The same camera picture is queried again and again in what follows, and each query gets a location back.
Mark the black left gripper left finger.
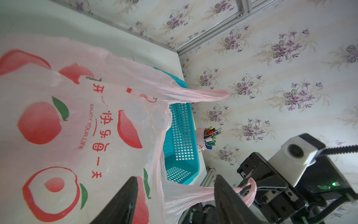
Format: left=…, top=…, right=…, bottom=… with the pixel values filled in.
left=91, top=176, right=139, bottom=224

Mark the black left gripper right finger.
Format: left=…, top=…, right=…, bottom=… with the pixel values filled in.
left=214, top=175, right=262, bottom=224

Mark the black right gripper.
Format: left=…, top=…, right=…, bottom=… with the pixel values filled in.
left=237, top=152, right=307, bottom=224

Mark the pink plastic bag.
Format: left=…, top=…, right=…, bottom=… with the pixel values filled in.
left=0, top=33, right=257, bottom=224

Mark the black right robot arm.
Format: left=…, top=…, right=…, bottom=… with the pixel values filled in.
left=237, top=145, right=358, bottom=224

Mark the teal plastic basket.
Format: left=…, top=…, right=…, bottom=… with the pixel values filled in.
left=153, top=66, right=200, bottom=185

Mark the cup of coloured pens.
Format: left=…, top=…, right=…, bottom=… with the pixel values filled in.
left=195, top=127, right=222, bottom=152

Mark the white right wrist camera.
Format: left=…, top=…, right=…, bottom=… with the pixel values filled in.
left=268, top=133, right=326, bottom=187

